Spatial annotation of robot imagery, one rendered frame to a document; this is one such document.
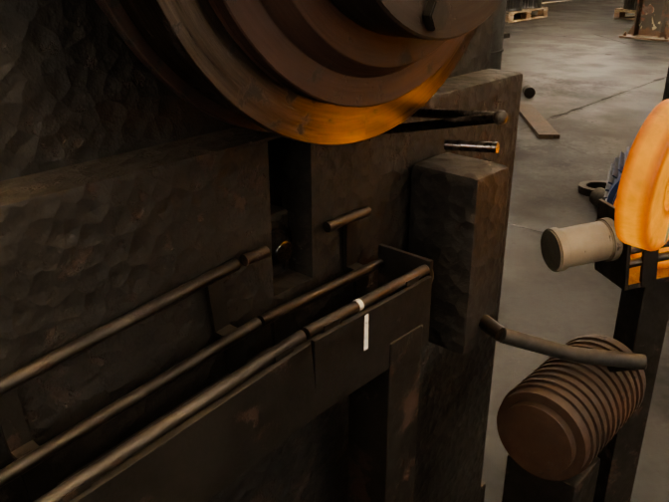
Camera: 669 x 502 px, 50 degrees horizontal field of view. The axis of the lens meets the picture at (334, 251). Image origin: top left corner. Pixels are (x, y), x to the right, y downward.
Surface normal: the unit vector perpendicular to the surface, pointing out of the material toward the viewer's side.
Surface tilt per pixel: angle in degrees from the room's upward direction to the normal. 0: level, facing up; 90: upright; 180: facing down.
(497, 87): 90
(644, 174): 76
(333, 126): 90
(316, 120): 90
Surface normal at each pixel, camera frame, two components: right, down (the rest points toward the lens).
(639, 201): -0.68, 0.34
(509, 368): 0.00, -0.92
